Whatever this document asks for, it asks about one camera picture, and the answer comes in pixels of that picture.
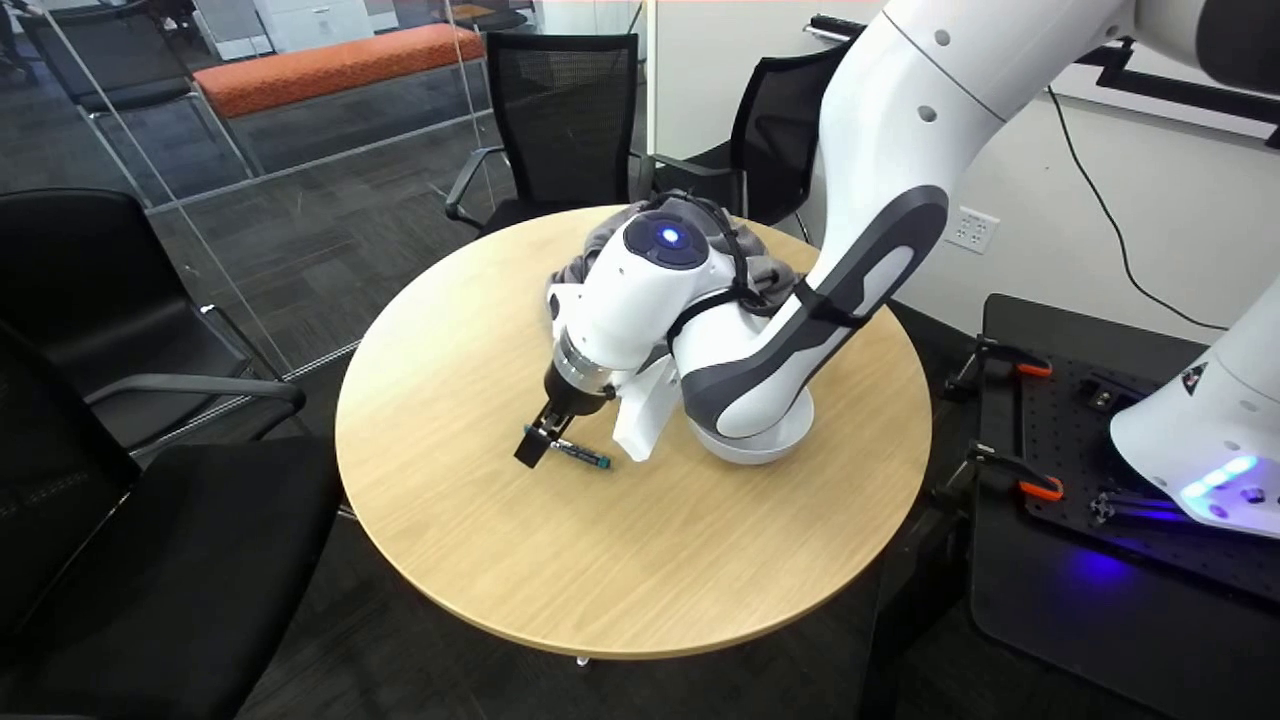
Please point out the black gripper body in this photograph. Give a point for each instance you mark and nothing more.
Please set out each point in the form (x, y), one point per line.
(565, 402)

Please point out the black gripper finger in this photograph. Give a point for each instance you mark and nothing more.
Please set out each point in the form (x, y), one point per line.
(538, 439)

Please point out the teal capped marker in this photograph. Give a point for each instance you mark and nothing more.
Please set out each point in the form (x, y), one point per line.
(586, 453)

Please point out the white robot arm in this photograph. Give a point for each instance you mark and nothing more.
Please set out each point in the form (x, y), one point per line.
(737, 368)

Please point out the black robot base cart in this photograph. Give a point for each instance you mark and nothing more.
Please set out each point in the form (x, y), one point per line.
(1114, 583)

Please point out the round wooden table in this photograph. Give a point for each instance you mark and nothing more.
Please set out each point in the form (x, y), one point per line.
(632, 561)

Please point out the grey crumpled cloth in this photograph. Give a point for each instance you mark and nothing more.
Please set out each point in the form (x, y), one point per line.
(653, 265)

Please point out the white bowl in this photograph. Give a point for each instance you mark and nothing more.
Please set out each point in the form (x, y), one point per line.
(771, 447)

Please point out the black mesh chair left back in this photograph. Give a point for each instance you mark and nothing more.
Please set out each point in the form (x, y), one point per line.
(565, 112)

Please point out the black mesh chair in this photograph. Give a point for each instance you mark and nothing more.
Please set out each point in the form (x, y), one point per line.
(565, 112)
(766, 162)

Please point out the black mesh chair right back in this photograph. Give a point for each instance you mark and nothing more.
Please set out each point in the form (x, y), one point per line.
(766, 162)

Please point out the black office chair front left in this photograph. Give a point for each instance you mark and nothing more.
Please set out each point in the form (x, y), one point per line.
(140, 590)

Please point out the black office chair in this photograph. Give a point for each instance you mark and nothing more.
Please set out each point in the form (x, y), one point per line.
(90, 280)
(140, 590)

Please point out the orange bench cushion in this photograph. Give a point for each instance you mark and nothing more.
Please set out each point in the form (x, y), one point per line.
(295, 78)

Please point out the black office chair far left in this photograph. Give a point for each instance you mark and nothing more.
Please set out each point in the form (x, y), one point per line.
(90, 280)

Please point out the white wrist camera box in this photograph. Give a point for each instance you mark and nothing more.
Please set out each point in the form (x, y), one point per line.
(645, 404)

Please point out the orange handled clamp upper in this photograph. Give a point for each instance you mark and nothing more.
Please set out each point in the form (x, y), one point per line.
(995, 356)

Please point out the orange handled clamp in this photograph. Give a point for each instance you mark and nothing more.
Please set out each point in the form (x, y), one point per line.
(1027, 477)
(995, 356)

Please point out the white wall outlet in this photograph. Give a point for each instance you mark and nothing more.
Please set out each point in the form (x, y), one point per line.
(971, 229)

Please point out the orange handled clamp lower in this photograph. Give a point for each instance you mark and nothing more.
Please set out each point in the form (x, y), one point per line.
(1027, 477)

